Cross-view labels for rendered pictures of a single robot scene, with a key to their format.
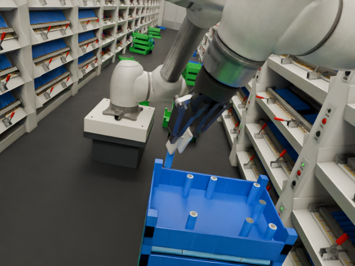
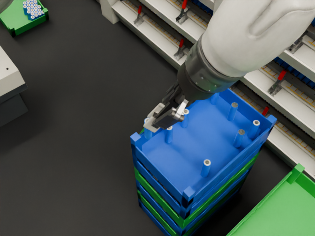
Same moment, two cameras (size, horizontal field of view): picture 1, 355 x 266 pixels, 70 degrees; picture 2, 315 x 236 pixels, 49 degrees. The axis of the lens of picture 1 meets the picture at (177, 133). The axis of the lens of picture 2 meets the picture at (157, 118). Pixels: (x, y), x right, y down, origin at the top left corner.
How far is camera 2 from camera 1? 0.46 m
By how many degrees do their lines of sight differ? 40
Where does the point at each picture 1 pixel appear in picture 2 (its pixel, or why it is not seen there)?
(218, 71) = (219, 89)
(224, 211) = (206, 127)
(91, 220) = (54, 201)
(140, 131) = (12, 77)
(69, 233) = (51, 227)
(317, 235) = (258, 76)
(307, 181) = not seen: hidden behind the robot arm
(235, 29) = (241, 70)
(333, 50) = not seen: hidden behind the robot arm
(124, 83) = not seen: outside the picture
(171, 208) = (172, 162)
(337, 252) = (280, 84)
